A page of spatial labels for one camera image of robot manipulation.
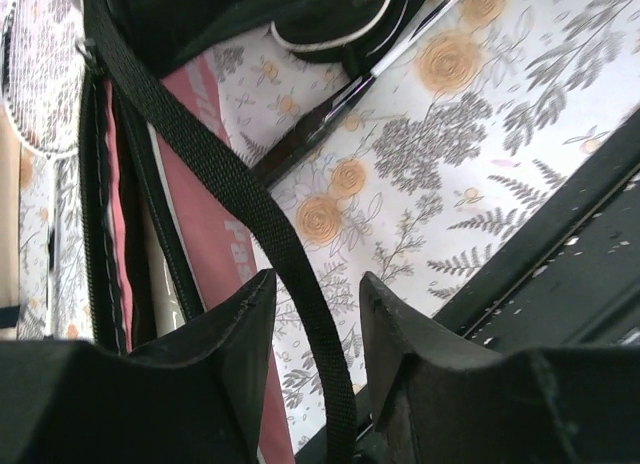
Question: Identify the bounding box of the pink frame badminton racket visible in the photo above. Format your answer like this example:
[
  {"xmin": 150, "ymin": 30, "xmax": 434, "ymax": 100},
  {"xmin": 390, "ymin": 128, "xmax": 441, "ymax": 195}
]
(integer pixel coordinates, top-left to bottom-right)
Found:
[{"xmin": 144, "ymin": 214, "xmax": 185, "ymax": 337}]

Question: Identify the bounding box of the white frame racket black handle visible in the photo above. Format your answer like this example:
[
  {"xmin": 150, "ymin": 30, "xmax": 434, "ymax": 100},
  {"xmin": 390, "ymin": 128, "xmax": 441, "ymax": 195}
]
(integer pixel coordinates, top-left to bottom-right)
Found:
[{"xmin": 252, "ymin": 0, "xmax": 460, "ymax": 189}]

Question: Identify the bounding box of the black racket cover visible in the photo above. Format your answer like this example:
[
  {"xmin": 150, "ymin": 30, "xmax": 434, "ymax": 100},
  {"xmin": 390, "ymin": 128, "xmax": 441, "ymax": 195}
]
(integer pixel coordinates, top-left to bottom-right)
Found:
[{"xmin": 106, "ymin": 0, "xmax": 426, "ymax": 77}]

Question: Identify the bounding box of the floral patterned table mat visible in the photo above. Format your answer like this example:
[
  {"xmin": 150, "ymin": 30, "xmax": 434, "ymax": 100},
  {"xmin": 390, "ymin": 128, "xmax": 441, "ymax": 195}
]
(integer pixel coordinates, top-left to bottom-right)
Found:
[{"xmin": 17, "ymin": 0, "xmax": 640, "ymax": 455}]

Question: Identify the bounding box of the pink racket cover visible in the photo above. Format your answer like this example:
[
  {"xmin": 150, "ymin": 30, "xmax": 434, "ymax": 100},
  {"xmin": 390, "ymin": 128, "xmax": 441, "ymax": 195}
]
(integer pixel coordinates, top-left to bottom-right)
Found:
[{"xmin": 79, "ymin": 0, "xmax": 359, "ymax": 464}]

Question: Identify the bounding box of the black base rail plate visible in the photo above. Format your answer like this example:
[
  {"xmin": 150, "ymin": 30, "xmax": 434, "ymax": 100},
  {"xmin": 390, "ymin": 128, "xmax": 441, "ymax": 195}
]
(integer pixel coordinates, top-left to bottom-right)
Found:
[{"xmin": 355, "ymin": 115, "xmax": 639, "ymax": 463}]

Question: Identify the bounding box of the beige canvas tote bag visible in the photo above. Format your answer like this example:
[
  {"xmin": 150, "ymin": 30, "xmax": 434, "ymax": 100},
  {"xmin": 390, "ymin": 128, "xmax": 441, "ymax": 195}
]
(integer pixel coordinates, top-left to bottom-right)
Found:
[{"xmin": 1, "ymin": 105, "xmax": 21, "ymax": 340}]

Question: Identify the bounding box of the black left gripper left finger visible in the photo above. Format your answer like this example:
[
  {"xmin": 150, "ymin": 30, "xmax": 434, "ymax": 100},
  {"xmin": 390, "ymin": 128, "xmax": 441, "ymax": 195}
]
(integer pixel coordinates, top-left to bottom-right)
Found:
[{"xmin": 1, "ymin": 270, "xmax": 276, "ymax": 463}]

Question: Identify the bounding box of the black frame badminton racket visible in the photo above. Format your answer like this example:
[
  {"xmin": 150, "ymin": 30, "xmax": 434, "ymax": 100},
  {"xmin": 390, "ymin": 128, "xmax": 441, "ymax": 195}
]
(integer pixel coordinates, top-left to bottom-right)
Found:
[{"xmin": 0, "ymin": 0, "xmax": 86, "ymax": 285}]

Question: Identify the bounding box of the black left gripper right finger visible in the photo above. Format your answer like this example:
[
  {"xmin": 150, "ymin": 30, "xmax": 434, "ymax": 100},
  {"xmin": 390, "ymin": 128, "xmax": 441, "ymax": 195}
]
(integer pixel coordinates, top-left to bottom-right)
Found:
[{"xmin": 360, "ymin": 273, "xmax": 639, "ymax": 463}]

